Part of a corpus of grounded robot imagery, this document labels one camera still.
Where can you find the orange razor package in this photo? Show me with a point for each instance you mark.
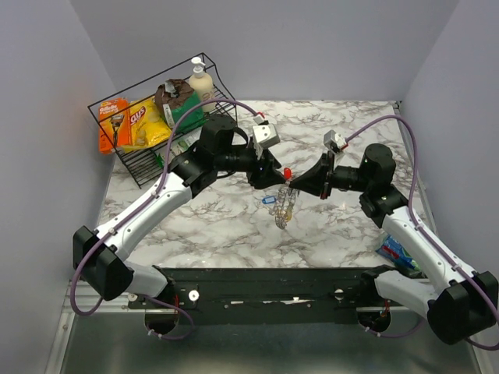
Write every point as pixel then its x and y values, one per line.
pixel 114 122

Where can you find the white green snack pouch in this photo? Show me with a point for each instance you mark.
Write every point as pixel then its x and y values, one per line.
pixel 183 143

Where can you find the black wire rack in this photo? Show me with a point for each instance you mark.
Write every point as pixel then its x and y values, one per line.
pixel 146 165

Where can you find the blue key tag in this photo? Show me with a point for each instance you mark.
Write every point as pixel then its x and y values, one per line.
pixel 269 200

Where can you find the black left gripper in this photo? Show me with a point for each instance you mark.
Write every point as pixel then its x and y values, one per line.
pixel 269 176

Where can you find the blue green toothbrush pack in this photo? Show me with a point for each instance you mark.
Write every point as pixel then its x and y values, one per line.
pixel 393 251

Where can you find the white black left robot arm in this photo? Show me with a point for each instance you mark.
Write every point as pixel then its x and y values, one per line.
pixel 100 256

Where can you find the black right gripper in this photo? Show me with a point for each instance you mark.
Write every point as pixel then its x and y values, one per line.
pixel 316 181

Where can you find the green brown bag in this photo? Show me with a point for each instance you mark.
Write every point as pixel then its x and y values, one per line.
pixel 180 97

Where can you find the cream lotion pump bottle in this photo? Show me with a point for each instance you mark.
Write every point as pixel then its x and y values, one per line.
pixel 202 84

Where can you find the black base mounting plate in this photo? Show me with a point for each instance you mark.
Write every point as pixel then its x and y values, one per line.
pixel 196 297

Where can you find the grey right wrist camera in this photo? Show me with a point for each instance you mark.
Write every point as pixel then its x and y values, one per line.
pixel 334 141

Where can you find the yellow chips bag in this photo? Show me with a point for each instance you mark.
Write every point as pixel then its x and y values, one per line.
pixel 147 128

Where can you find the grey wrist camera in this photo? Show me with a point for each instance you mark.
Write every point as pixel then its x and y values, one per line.
pixel 334 141
pixel 265 136

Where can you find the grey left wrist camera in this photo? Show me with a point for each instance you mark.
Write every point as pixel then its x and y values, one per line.
pixel 265 136

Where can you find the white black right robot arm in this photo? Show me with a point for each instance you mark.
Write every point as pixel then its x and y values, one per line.
pixel 457 302

